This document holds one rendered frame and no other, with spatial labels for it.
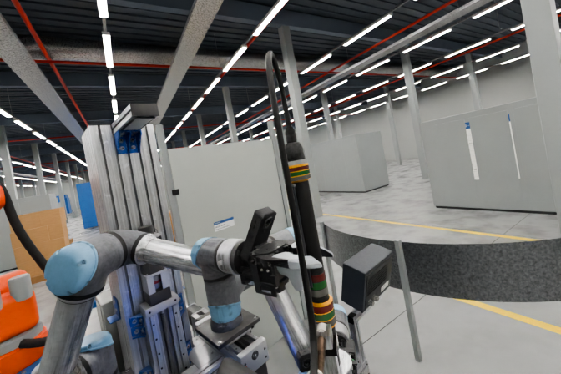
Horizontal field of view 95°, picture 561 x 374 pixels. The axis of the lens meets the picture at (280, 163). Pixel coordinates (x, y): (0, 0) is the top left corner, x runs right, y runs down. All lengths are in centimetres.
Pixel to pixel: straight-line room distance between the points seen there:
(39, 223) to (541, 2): 984
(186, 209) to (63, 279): 149
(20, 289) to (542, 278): 476
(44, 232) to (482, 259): 829
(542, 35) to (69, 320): 472
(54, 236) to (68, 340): 749
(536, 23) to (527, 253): 299
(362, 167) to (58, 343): 982
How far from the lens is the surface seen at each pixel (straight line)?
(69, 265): 85
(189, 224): 228
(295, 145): 44
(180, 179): 225
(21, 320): 438
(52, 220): 840
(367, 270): 122
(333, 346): 50
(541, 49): 454
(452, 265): 232
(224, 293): 67
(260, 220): 51
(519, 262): 238
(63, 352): 103
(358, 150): 1017
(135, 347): 144
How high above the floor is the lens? 174
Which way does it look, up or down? level
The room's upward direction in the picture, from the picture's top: 10 degrees counter-clockwise
